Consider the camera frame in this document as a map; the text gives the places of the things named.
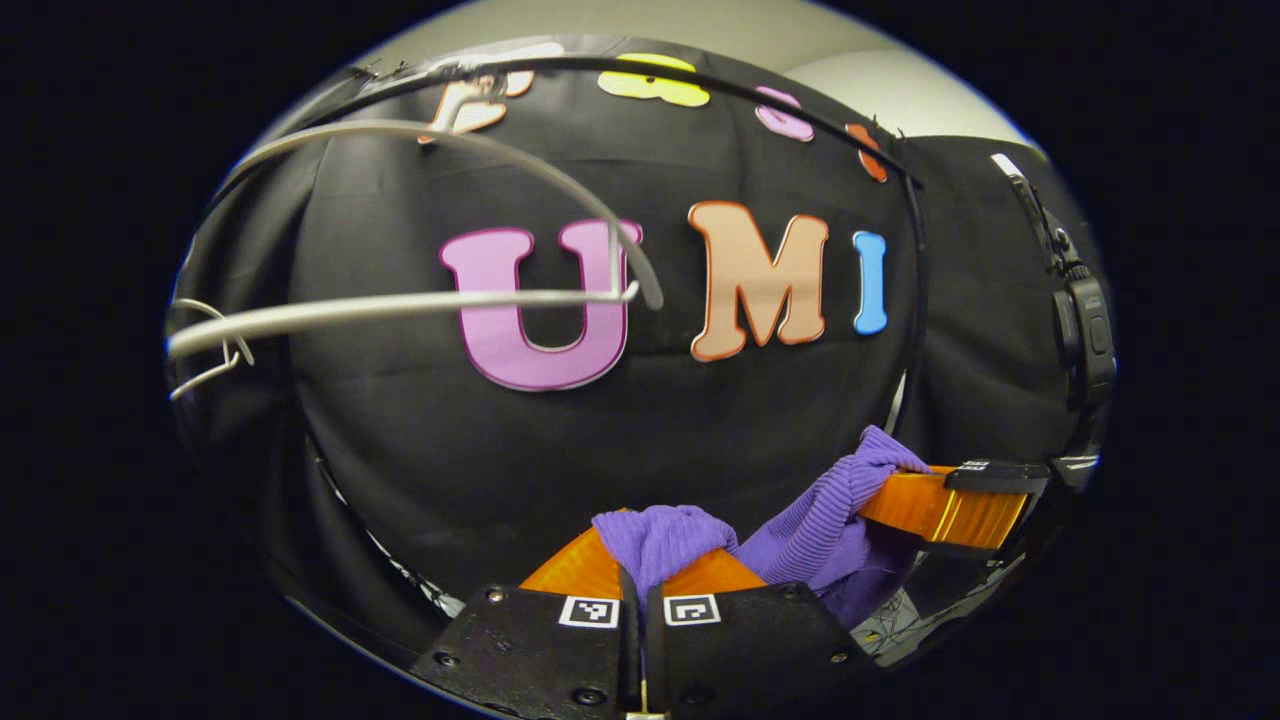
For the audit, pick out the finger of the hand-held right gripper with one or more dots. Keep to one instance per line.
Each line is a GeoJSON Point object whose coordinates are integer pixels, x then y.
{"type": "Point", "coordinates": [960, 510]}

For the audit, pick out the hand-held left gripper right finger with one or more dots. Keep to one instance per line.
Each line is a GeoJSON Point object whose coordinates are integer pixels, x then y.
{"type": "Point", "coordinates": [750, 650]}

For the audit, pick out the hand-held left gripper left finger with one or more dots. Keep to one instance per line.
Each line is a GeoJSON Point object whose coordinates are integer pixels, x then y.
{"type": "Point", "coordinates": [530, 650]}

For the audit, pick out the purple knitted garment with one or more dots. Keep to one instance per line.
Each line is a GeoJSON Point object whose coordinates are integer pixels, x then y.
{"type": "Point", "coordinates": [810, 530]}

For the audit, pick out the white plastic hanger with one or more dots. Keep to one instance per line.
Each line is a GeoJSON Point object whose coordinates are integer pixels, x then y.
{"type": "Point", "coordinates": [215, 372]}
{"type": "Point", "coordinates": [400, 305]}

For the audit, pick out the black clothes rack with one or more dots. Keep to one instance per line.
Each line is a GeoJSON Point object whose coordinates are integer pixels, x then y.
{"type": "Point", "coordinates": [700, 78]}

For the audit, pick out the black backdrop cloth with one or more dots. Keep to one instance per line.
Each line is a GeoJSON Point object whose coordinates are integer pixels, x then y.
{"type": "Point", "coordinates": [600, 450]}

